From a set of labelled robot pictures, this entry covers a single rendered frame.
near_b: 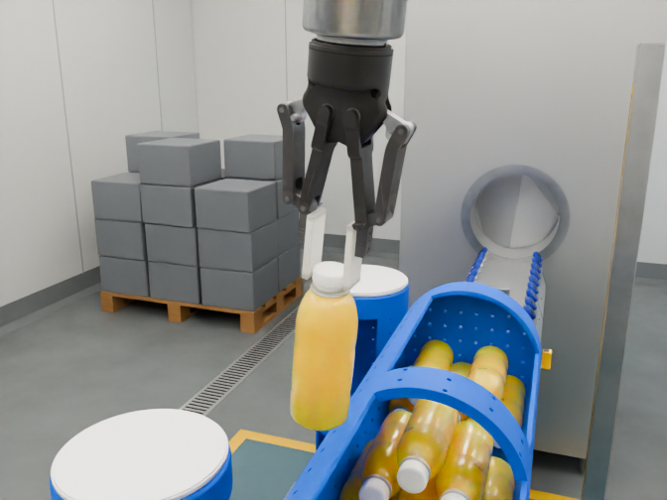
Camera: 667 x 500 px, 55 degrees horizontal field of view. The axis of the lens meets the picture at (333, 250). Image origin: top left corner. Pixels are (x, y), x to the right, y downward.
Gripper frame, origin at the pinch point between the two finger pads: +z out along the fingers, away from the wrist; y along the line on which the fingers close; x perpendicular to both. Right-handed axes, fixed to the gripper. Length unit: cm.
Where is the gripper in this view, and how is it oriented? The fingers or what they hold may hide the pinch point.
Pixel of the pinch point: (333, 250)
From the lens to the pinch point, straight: 63.9
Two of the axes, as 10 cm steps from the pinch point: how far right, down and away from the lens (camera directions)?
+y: -9.0, -2.4, 3.7
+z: -0.8, 9.1, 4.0
